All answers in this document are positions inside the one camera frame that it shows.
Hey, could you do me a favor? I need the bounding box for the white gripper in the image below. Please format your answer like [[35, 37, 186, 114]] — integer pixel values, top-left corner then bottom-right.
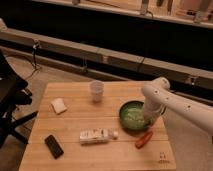
[[143, 101, 163, 124]]

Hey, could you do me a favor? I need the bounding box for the green ceramic bowl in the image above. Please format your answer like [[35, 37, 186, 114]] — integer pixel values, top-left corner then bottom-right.
[[119, 101, 150, 131]]

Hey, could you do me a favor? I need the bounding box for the white plastic bottle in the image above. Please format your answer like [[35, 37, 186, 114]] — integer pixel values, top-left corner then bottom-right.
[[79, 129, 118, 144]]

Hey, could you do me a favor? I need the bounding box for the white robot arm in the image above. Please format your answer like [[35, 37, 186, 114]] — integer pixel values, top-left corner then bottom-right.
[[141, 77, 213, 137]]

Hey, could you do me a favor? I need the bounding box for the orange carrot toy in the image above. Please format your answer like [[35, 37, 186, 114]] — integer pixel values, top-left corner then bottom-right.
[[135, 131, 153, 149]]

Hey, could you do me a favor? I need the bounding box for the translucent plastic cup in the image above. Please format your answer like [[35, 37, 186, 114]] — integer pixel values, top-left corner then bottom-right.
[[89, 80, 104, 102]]

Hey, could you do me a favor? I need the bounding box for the white sponge block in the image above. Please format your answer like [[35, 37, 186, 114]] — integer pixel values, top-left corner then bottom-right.
[[51, 98, 67, 114]]

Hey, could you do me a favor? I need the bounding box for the black rectangular phone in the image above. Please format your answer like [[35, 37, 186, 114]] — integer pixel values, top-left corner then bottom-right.
[[45, 135, 64, 159]]

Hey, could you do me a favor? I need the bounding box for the black office chair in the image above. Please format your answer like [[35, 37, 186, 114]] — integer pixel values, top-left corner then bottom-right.
[[0, 49, 37, 148]]

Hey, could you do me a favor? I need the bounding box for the black hanging cable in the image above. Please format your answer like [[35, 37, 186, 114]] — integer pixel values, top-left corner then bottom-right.
[[31, 40, 43, 72]]

